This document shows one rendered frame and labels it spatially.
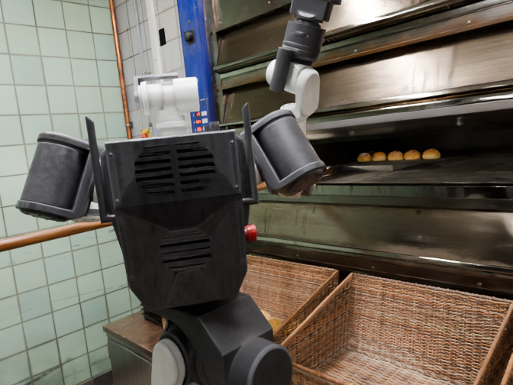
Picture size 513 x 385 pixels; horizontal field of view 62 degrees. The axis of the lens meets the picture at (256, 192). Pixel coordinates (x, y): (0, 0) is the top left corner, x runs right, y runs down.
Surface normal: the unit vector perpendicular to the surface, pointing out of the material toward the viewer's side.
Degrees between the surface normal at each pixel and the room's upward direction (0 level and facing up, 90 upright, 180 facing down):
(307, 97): 113
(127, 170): 90
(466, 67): 70
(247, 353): 28
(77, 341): 90
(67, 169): 89
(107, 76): 90
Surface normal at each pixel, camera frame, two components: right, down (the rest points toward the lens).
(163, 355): -0.70, 0.16
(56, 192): 0.58, -0.08
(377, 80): -0.69, -0.19
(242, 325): 0.43, -0.69
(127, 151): 0.18, 0.11
